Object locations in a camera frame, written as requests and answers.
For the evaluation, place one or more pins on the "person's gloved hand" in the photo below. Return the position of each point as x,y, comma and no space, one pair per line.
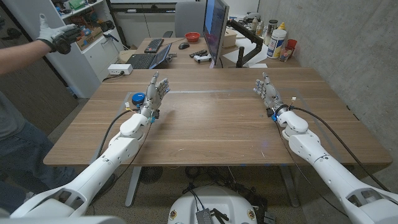
54,35

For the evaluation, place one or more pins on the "round black floor fan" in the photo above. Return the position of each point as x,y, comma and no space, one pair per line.
150,174

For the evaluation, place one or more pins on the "cardboard box with tools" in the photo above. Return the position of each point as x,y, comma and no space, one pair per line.
90,39

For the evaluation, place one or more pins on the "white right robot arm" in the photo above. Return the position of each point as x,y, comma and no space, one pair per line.
326,168

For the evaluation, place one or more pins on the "person in grey shirt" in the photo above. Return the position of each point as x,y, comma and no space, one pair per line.
18,149

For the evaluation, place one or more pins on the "black computer mouse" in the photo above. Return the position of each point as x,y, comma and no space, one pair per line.
183,45

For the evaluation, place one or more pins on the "yellow-cap bottle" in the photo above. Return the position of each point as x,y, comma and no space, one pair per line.
282,26

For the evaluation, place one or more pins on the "wooden back desk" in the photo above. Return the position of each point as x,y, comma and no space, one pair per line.
183,62

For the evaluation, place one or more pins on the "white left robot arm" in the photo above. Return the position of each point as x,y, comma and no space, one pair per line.
93,177

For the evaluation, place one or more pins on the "dark-lid glass jar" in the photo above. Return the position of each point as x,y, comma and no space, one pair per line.
271,28

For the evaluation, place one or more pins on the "black keyboard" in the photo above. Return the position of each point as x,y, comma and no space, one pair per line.
154,45

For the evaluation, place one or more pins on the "open dark laptop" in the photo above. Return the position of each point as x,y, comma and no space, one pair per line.
143,60

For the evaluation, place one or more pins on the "small clear glass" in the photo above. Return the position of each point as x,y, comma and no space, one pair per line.
285,54

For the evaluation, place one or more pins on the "person's bare forearm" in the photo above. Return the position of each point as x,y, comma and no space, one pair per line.
21,56

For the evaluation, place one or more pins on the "white paper sheets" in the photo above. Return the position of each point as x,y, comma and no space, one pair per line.
239,54

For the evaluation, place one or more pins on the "blue push button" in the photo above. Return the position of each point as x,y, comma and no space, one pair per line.
137,98

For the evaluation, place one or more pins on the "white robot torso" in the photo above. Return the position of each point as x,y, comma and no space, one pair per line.
217,199

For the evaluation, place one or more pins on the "beige cardboard box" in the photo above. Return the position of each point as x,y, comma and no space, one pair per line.
229,39

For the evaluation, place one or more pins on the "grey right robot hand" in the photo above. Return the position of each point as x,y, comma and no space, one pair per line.
270,95

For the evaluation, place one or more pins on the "grey office chair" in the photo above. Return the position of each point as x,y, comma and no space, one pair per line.
189,18

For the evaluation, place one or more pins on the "green box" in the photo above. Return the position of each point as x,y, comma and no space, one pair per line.
76,4

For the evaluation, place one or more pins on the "white power strip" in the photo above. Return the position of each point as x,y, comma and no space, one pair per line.
119,69

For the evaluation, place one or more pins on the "white game controller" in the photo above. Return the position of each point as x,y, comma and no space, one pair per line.
202,58

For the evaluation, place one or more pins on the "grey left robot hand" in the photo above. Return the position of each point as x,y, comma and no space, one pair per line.
152,95

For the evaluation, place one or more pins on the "red cup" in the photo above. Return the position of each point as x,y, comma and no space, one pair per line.
292,43

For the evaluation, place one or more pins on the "black remote control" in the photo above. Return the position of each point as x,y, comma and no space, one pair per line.
198,53

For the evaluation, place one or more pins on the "black computer monitor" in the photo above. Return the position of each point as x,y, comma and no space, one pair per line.
214,28

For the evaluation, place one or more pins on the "white canister blue label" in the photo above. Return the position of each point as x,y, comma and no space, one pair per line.
276,43

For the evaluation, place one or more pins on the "grey table leg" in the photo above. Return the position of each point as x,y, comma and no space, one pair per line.
133,186
289,186

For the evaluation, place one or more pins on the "red bowl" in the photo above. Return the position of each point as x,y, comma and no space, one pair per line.
192,37

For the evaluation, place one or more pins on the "white shelf cabinet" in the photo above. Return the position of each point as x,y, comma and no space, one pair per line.
74,68

